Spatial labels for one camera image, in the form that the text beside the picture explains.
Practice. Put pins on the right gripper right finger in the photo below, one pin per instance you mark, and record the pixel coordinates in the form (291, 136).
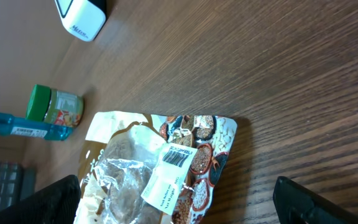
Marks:
(296, 204)

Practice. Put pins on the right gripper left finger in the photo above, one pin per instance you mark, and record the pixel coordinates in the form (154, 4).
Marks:
(55, 204)

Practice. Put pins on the beige clear food pouch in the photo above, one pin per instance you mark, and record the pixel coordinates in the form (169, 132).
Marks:
(147, 168)

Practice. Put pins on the green lid glass jar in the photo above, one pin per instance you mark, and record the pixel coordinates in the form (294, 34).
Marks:
(54, 106)

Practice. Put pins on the blue mouthwash bottle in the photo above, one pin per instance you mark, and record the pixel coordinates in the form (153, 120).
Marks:
(11, 125)

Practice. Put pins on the white barcode scanner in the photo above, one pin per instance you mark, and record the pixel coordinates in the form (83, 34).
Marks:
(82, 18)

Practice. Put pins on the grey plastic shopping basket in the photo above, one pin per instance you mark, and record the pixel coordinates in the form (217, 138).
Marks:
(16, 183)

